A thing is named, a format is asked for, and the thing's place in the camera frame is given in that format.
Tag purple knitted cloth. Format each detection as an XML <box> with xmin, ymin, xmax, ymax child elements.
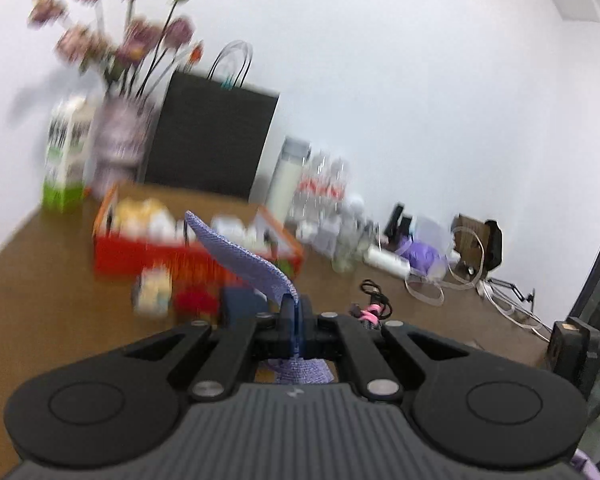
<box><xmin>185</xmin><ymin>210</ymin><xmax>334</xmax><ymax>385</ymax></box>

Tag dark navy pouch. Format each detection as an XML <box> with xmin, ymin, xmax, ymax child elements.
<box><xmin>218</xmin><ymin>287</ymin><xmax>270</xmax><ymax>327</ymax></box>

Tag red fabric rose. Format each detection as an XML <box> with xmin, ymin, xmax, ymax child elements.
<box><xmin>172</xmin><ymin>286</ymin><xmax>220</xmax><ymax>323</ymax></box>

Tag white power strip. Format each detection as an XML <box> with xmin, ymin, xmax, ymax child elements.
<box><xmin>363</xmin><ymin>246</ymin><xmax>411</xmax><ymax>280</ymax></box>

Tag purple small gadget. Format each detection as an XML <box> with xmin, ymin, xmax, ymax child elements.
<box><xmin>396</xmin><ymin>236</ymin><xmax>449</xmax><ymax>278</ymax></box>

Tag clear white plastic container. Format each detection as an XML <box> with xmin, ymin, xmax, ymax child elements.
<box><xmin>211</xmin><ymin>214</ymin><xmax>259</xmax><ymax>250</ymax></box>

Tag clear drinking glass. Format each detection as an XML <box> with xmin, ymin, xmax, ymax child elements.
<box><xmin>332</xmin><ymin>217</ymin><xmax>375</xmax><ymax>273</ymax></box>

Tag lavender rabbit tin box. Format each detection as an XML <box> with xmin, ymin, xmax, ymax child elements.
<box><xmin>311</xmin><ymin>218</ymin><xmax>341</xmax><ymax>259</ymax></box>

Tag red orange cardboard box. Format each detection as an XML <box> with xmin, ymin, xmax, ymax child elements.
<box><xmin>93</xmin><ymin>182</ymin><xmax>304</xmax><ymax>286</ymax></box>

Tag white round lamp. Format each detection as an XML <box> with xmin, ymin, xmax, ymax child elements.
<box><xmin>341</xmin><ymin>193</ymin><xmax>365</xmax><ymax>221</ymax></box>

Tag yellow white plush toy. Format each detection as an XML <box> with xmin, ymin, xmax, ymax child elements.
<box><xmin>110</xmin><ymin>198</ymin><xmax>175</xmax><ymax>240</ymax></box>

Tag clear water bottle red label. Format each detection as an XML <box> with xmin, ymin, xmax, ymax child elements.
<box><xmin>289</xmin><ymin>151</ymin><xmax>330</xmax><ymax>224</ymax></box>

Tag white grey thermos bottle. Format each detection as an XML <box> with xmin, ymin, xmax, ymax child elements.
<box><xmin>265</xmin><ymin>136</ymin><xmax>311</xmax><ymax>223</ymax></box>

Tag black paper shopping bag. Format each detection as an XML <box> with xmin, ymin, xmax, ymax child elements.
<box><xmin>142</xmin><ymin>40</ymin><xmax>278</xmax><ymax>200</ymax></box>

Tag purple marbled ceramic vase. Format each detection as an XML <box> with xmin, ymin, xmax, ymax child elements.
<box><xmin>91</xmin><ymin>96</ymin><xmax>154</xmax><ymax>200</ymax></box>

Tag green white milk carton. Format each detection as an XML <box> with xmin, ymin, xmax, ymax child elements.
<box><xmin>42</xmin><ymin>94</ymin><xmax>96</xmax><ymax>212</ymax></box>

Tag dried pink flowers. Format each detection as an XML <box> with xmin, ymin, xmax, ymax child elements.
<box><xmin>27</xmin><ymin>0</ymin><xmax>204</xmax><ymax>101</ymax></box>

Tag grey braided coiled cable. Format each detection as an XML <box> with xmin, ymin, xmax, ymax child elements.
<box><xmin>348</xmin><ymin>278</ymin><xmax>394</xmax><ymax>334</ymax></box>

